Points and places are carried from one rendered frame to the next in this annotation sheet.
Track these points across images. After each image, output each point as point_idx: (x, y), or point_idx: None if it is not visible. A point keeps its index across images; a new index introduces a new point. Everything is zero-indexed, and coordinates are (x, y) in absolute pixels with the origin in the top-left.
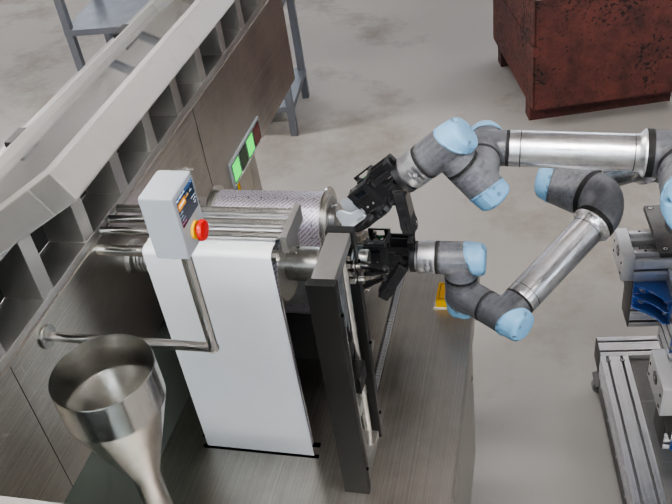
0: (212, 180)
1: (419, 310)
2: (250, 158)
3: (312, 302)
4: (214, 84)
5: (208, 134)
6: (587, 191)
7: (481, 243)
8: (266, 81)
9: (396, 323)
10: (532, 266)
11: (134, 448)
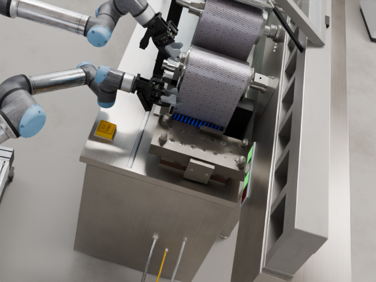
0: (260, 118)
1: (126, 128)
2: (244, 181)
3: None
4: (275, 111)
5: (269, 107)
6: (22, 85)
7: (99, 70)
8: (247, 224)
9: (140, 123)
10: (69, 75)
11: None
